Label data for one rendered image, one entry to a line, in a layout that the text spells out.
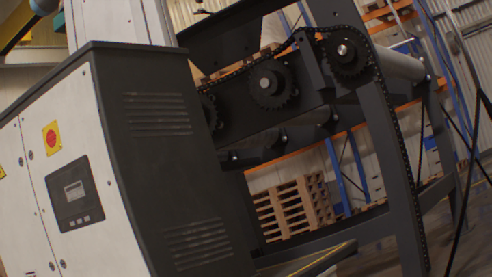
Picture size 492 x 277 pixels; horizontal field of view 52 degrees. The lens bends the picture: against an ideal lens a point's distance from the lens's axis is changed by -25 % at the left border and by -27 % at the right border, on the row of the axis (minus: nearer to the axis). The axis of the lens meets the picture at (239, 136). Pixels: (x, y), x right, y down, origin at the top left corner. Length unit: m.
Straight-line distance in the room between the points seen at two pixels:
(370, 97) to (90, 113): 1.06
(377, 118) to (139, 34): 0.77
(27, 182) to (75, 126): 0.22
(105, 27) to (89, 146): 0.63
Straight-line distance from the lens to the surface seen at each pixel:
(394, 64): 2.24
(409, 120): 11.31
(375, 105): 1.90
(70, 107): 1.11
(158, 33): 1.51
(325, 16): 2.01
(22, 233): 1.29
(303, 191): 10.29
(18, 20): 13.12
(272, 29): 11.09
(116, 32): 1.61
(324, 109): 2.89
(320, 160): 12.09
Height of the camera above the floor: 0.45
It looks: 8 degrees up
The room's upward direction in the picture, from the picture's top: 18 degrees counter-clockwise
